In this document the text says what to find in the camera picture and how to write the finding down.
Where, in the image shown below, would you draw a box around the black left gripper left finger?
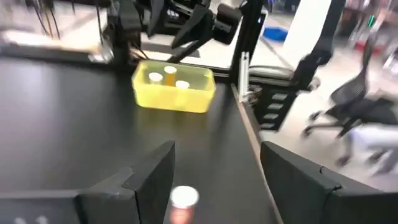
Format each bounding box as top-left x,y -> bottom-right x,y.
74,140 -> 176,224

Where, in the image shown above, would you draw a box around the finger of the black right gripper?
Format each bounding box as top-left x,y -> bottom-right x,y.
172,6 -> 215,50
146,0 -> 165,37

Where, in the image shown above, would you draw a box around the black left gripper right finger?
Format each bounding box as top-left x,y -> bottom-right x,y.
260,141 -> 398,224

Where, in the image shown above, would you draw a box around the yellow plastic bin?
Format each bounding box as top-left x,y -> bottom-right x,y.
131,59 -> 217,114

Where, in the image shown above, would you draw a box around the blue box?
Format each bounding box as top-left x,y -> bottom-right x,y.
262,26 -> 289,43

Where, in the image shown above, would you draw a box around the grey cushion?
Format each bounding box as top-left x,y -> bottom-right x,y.
248,64 -> 295,82

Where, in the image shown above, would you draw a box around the white pillar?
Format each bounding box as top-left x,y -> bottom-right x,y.
281,0 -> 333,68

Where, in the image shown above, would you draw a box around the white chair base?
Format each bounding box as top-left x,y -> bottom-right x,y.
337,124 -> 398,177

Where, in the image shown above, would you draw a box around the black rack silver slots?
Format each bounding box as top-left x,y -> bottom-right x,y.
253,83 -> 297,132

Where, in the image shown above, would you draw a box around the black stand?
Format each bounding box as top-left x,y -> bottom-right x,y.
292,0 -> 346,91

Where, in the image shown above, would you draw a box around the black mesh office chair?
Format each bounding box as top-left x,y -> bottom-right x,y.
303,34 -> 398,139

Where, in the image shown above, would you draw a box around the black metal table frame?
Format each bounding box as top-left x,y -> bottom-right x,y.
0,0 -> 269,103

